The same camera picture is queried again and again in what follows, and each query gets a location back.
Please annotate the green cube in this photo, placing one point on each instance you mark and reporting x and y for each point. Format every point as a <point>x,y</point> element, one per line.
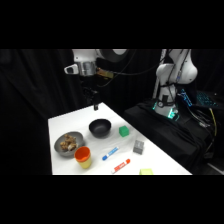
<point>124,131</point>

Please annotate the blue pen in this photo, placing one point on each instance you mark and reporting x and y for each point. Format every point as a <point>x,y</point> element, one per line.
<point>110,153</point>

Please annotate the gray bowl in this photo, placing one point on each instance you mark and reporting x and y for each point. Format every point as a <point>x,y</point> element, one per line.
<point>78,140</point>

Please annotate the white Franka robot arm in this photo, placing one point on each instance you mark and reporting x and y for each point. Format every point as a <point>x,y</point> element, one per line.
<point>174,72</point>

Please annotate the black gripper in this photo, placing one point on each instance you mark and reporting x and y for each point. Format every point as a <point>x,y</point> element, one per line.
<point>89,90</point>

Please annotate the yellow-green block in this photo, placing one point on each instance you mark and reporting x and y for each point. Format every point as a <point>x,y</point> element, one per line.
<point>146,171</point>

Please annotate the brown food pieces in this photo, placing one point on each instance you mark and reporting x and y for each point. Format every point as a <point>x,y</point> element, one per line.
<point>68,142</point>

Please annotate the black curtain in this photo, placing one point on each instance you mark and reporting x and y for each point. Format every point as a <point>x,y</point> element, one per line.
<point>30,100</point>

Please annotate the brown wrist mount board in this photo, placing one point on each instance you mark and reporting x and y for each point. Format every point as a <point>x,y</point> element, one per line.
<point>105,73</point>

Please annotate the teal backlit keyboard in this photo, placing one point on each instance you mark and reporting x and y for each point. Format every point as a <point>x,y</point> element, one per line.
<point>206,99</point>

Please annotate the black robot stand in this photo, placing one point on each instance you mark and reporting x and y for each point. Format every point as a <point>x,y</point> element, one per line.
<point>166,133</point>

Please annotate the red pen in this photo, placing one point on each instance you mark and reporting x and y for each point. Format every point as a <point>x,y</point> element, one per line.
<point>120,166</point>

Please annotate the black bowl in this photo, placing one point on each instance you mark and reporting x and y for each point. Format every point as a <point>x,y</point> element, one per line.
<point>100,128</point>

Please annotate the orange and yellow cup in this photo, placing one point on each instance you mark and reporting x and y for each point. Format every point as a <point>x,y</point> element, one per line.
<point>83,158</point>

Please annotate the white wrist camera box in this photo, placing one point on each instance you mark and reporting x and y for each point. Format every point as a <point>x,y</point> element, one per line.
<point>71,69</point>

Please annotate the gray block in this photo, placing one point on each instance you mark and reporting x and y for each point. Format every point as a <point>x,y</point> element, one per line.
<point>138,147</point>

